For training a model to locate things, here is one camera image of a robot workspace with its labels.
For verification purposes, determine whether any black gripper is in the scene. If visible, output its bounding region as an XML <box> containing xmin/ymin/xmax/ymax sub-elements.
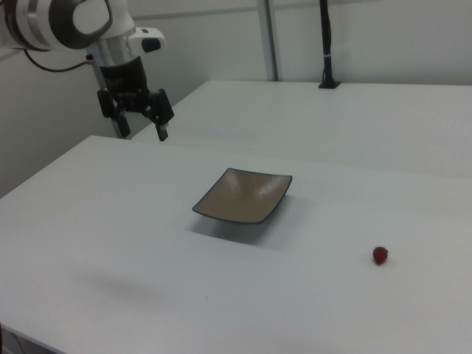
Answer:
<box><xmin>97</xmin><ymin>56</ymin><xmax>176</xmax><ymax>142</ymax></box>

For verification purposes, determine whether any red strawberry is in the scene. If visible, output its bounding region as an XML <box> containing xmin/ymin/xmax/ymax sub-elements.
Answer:
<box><xmin>372</xmin><ymin>246</ymin><xmax>390</xmax><ymax>266</ymax></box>

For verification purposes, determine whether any square brown ceramic plate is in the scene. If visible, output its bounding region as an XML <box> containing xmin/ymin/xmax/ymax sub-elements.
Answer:
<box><xmin>191</xmin><ymin>167</ymin><xmax>294</xmax><ymax>225</ymax></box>

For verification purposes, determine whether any black table clamp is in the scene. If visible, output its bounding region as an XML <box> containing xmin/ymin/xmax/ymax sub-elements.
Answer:
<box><xmin>318</xmin><ymin>0</ymin><xmax>341</xmax><ymax>90</ymax></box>

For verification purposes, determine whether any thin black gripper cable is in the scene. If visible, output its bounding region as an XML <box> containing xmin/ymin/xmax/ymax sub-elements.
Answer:
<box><xmin>22</xmin><ymin>47</ymin><xmax>93</xmax><ymax>73</ymax></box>

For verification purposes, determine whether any grey metal frame post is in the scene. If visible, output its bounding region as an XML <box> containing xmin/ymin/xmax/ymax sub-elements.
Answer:
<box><xmin>255</xmin><ymin>0</ymin><xmax>280</xmax><ymax>82</ymax></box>

